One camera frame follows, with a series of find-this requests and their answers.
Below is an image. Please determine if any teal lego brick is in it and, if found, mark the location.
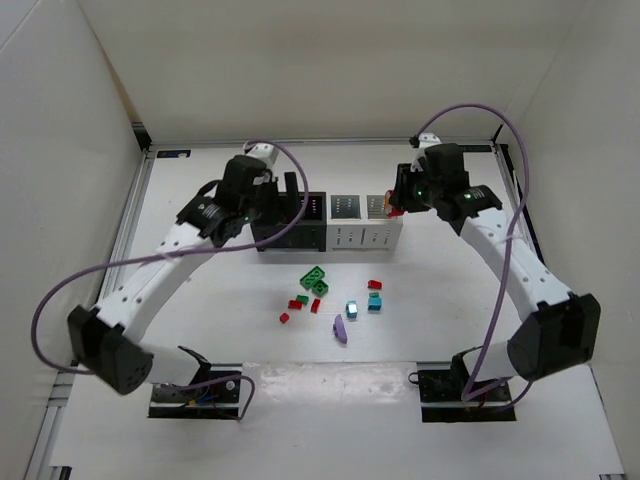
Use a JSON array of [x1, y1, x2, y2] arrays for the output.
[[367, 292, 382, 312]]

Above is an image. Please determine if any blue label left corner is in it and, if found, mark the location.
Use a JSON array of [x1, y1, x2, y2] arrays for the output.
[[156, 149, 191, 159]]

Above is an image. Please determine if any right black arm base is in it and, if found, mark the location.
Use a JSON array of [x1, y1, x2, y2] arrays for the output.
[[407, 364, 516, 424]]

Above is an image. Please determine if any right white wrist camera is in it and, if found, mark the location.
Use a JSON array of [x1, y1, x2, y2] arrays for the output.
[[409, 132, 442, 160]]

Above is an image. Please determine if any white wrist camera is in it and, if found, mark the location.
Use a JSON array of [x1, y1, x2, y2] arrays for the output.
[[242, 142, 278, 170], [409, 132, 442, 160]]

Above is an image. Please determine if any blue label corner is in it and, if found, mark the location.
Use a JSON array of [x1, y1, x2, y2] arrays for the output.
[[461, 144, 493, 153], [156, 149, 191, 159]]

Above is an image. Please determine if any large green lego brick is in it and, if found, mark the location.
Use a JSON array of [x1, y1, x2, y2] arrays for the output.
[[299, 266, 329, 297]]

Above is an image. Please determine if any black double bin container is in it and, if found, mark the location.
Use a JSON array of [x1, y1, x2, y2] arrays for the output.
[[251, 192, 327, 252]]

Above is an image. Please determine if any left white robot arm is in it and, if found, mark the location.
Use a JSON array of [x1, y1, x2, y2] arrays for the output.
[[68, 143, 284, 395]]

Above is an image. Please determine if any light blue lego brick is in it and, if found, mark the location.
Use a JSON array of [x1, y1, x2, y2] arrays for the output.
[[345, 300, 358, 320]]

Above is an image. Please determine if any red flower lego piece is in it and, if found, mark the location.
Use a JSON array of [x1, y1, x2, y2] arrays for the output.
[[383, 190, 403, 218]]

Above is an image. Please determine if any flat purple lego piece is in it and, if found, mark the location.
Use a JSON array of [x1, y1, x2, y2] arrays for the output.
[[332, 314, 348, 345]]

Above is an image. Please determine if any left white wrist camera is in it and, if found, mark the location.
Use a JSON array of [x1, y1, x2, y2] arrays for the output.
[[242, 142, 278, 170]]

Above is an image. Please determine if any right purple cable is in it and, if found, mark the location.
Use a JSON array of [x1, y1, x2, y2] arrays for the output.
[[409, 103, 532, 414]]

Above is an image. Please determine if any white double bin container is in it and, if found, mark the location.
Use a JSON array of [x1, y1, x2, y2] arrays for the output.
[[326, 194, 403, 252]]

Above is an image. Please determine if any blue label right corner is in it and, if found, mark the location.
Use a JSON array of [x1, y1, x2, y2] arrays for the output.
[[461, 144, 493, 153]]

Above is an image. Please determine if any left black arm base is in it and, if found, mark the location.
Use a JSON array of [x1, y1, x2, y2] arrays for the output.
[[147, 364, 247, 420]]

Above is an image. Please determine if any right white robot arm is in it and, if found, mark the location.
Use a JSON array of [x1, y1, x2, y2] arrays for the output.
[[385, 136, 601, 383]]

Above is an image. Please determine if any red and green lego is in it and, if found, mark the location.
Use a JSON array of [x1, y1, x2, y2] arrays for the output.
[[288, 295, 309, 310]]

